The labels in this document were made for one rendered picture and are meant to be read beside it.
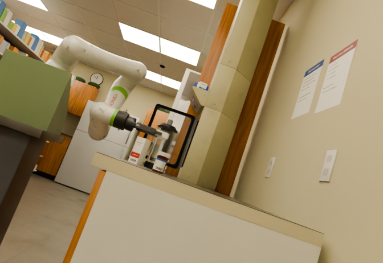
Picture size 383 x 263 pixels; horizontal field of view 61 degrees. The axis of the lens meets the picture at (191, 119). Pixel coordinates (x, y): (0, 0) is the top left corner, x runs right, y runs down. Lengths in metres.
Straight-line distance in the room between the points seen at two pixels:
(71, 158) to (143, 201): 6.20
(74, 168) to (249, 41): 5.45
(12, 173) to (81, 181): 5.38
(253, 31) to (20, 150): 1.56
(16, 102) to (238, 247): 1.23
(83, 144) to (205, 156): 5.26
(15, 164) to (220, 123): 1.14
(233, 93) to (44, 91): 1.11
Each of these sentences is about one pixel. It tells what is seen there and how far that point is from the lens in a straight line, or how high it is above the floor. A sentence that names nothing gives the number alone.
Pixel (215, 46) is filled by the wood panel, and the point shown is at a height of 1.96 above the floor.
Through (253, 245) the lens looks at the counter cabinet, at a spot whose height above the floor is 0.84.
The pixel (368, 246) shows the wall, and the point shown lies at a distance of 0.96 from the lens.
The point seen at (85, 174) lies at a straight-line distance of 7.05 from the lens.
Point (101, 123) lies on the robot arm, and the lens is 1.72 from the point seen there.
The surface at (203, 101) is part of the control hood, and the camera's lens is 2.05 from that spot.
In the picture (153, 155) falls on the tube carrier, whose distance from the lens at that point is 1.65.
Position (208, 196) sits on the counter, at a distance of 0.96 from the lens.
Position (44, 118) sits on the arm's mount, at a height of 1.00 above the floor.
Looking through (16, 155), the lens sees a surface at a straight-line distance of 1.73.
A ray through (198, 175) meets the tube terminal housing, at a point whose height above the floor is 1.00.
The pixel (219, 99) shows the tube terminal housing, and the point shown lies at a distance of 2.07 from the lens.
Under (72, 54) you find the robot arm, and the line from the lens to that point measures 1.82.
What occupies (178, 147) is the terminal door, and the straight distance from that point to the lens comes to 2.31.
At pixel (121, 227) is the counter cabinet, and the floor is 0.77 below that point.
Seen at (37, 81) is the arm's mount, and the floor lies 1.15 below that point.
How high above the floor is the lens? 0.95
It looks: 10 degrees up
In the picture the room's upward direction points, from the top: 20 degrees clockwise
